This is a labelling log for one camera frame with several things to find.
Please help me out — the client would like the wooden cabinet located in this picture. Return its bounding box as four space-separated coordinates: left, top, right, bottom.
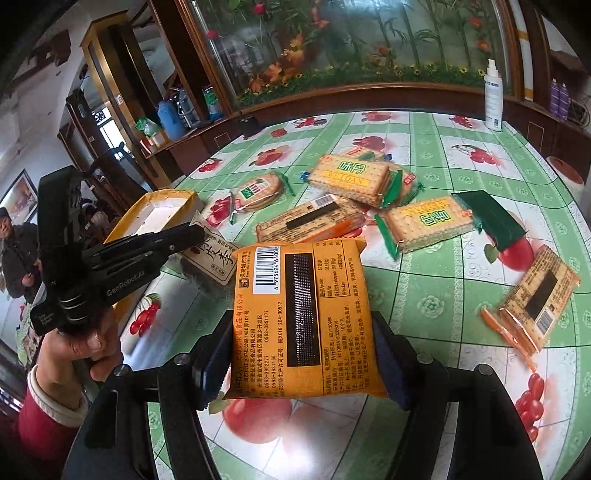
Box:
143 115 241 185

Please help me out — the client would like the glass flower display partition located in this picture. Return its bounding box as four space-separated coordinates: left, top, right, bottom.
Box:
175 0 527 112

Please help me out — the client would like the dark wooden chair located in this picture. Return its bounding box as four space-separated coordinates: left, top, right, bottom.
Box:
88 148 155 204

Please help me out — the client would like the round cracker packet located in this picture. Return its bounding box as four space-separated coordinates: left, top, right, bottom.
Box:
228 171 294 224

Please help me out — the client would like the blue thermos flask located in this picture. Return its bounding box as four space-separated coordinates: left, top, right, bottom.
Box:
156 99 182 141

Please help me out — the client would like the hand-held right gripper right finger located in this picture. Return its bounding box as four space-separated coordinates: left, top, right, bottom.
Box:
369 310 543 480

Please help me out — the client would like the person's left hand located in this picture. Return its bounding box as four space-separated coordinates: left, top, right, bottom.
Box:
38 318 123 382

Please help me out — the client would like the framed wall picture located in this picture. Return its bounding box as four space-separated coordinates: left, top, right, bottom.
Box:
0 170 38 222

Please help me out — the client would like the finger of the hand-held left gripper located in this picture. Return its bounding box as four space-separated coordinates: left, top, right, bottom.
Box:
95 242 197 280
84 223 206 261

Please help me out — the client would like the person's left forearm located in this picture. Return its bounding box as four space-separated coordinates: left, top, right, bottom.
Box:
17 362 90 480

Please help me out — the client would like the white plum snack packet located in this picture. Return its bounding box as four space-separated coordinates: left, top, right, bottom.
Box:
178 212 241 296

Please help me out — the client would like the orange snack packet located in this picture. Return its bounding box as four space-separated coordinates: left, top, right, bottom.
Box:
209 235 389 415

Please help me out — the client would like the white spray bottle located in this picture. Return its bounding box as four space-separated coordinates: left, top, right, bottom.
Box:
484 59 505 132

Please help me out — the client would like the dark green foil packet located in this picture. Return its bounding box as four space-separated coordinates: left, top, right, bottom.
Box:
455 190 528 252

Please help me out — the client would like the orange-ended cracker packet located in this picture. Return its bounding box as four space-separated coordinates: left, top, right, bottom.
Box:
480 244 581 372
255 194 370 245

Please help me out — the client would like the red and white container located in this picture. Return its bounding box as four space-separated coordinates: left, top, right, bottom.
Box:
547 157 586 199

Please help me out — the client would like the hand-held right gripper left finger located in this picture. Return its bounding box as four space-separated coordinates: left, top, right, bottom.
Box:
62 310 236 480

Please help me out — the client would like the grey thermos flask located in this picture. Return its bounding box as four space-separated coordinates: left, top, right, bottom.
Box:
178 88 200 130

